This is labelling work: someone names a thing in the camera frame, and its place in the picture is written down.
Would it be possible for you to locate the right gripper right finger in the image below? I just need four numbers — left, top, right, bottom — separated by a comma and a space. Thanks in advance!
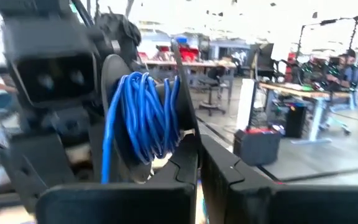
200, 133, 358, 224

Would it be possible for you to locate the black computer tower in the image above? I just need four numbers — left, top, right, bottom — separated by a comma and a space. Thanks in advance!
285, 103, 308, 140

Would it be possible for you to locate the long blue cord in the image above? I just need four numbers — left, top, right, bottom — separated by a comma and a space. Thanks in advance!
100, 71, 182, 185

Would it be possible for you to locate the black plastic cable spool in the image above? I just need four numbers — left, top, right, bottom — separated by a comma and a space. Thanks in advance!
99, 40, 201, 185

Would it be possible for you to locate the wooden desk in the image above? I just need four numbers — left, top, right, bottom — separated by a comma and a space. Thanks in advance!
259, 81, 358, 146

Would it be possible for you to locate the black monitor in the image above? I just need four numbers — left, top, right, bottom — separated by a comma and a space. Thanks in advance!
252, 42, 275, 80

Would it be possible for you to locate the black office chair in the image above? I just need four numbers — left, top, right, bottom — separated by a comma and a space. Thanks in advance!
197, 77, 227, 118

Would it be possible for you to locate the white panel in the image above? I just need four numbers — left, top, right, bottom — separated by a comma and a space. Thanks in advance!
236, 77, 258, 132

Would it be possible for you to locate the long wooden table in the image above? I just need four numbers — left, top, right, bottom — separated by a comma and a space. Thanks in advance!
141, 58, 238, 105

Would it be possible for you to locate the black case with red top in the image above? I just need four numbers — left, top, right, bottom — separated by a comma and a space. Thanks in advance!
232, 126, 282, 167

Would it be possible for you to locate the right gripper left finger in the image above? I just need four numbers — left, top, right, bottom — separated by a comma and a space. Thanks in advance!
35, 133, 200, 224

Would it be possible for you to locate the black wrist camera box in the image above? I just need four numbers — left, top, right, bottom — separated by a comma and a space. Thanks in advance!
2, 16, 99, 109

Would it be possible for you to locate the black camera rig frame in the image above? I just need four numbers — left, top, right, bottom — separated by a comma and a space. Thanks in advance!
296, 14, 358, 62

